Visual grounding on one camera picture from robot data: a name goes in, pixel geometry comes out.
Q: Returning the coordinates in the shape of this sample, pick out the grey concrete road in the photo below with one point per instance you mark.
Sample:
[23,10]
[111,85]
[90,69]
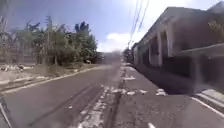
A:
[66,100]

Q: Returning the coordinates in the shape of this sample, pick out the grey building with pillars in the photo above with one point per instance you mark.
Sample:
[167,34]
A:
[173,43]

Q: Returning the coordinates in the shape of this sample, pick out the row of trees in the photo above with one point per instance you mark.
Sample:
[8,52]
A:
[56,45]

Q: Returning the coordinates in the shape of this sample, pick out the robot's own part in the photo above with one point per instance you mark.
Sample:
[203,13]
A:
[150,125]
[79,126]

